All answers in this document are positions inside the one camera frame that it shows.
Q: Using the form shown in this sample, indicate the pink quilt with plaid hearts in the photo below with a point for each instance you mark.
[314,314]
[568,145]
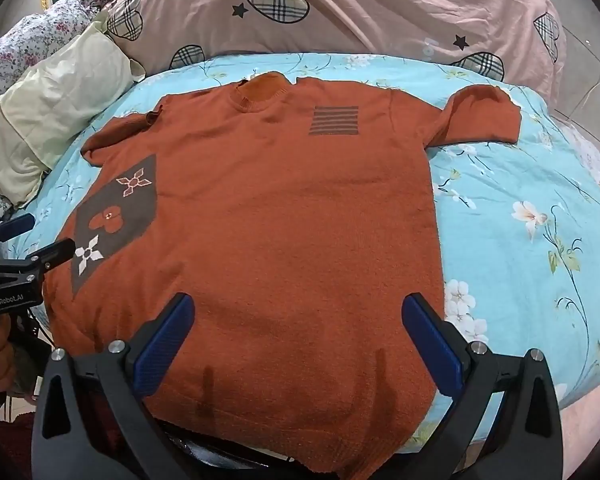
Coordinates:
[370,10]

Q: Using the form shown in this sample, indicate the cream pillow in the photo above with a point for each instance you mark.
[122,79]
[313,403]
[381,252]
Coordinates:
[55,95]

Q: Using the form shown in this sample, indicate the blue floral bed sheet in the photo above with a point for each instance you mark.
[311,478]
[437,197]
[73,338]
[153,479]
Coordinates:
[505,185]

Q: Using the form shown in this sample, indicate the orange knit sweater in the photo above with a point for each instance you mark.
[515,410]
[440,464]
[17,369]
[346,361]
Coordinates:
[280,210]

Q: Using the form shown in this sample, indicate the small-flower print pillow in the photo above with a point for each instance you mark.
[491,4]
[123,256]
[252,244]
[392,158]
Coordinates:
[25,35]

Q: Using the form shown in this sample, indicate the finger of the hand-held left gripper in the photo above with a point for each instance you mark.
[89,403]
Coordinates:
[55,253]
[17,224]

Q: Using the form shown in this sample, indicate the person's left forearm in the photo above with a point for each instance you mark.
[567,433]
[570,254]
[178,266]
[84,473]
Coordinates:
[10,440]

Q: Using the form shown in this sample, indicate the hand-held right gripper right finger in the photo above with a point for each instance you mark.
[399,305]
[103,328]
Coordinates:
[432,345]

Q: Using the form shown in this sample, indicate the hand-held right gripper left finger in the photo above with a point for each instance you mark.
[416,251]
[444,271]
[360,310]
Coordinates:
[162,350]

